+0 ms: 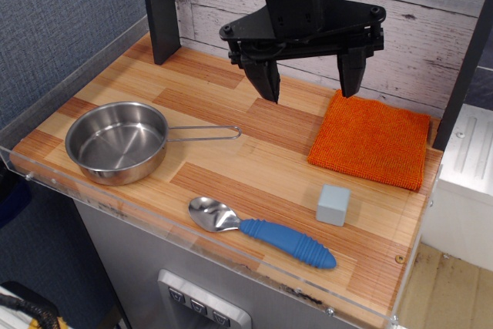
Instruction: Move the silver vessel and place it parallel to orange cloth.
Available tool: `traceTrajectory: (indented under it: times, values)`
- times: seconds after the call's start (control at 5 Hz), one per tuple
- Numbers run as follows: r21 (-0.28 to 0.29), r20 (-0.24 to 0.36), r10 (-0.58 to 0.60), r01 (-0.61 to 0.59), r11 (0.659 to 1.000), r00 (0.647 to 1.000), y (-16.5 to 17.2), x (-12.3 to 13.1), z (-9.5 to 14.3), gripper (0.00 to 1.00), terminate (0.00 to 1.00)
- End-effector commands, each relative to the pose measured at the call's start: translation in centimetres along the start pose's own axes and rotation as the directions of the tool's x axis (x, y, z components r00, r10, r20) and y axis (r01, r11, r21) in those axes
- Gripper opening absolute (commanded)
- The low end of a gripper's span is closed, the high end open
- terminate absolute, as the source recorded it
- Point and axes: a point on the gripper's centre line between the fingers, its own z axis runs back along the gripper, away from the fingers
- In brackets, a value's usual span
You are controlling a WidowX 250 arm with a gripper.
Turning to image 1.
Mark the spoon with blue handle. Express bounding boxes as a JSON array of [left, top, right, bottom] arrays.
[[188, 196, 337, 269]]

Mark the dark grey post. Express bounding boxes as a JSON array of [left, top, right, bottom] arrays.
[[433, 0, 493, 152], [145, 0, 181, 65]]

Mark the dark grey right post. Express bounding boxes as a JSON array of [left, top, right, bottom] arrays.
[[433, 0, 493, 152]]

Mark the orange folded cloth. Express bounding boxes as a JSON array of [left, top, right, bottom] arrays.
[[307, 90, 431, 191]]

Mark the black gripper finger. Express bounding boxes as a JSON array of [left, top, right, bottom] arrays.
[[337, 47, 366, 98], [241, 56, 280, 103]]

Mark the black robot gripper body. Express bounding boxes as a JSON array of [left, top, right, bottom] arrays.
[[220, 0, 386, 66]]

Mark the silver dispenser button panel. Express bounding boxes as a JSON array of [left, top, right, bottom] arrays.
[[157, 269, 252, 328]]

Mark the white appliance on right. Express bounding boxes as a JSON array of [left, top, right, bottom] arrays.
[[421, 104, 492, 270]]

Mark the silver steel pan with handle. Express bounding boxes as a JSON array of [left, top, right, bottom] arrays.
[[65, 102, 242, 186]]

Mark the clear acrylic table guard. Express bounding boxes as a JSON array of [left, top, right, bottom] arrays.
[[1, 20, 442, 328]]

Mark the yellow and black bag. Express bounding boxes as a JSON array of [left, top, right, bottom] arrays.
[[1, 288, 69, 329]]

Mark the grey cube block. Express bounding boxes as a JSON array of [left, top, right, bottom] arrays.
[[316, 184, 351, 227]]

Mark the dark grey left post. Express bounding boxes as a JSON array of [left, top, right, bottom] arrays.
[[145, 0, 181, 65]]

